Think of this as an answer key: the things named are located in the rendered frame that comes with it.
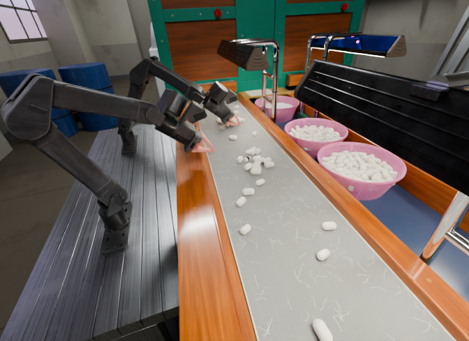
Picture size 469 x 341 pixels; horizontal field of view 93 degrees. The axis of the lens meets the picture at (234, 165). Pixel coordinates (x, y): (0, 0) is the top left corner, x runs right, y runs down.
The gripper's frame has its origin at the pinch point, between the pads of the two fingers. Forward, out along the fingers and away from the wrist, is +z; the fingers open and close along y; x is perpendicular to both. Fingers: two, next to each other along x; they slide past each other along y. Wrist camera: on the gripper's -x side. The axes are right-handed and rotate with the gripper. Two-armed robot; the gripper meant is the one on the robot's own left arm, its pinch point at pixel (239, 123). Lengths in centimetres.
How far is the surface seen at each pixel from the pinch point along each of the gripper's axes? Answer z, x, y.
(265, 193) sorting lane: -3, 5, -52
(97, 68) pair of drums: -98, 81, 239
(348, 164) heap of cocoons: 22, -17, -46
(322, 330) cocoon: -7, 6, -89
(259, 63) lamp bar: -18.2, -24.5, -24.0
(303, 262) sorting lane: -3, 5, -76
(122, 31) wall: -146, 71, 648
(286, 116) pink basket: 27.4, -16.8, 13.2
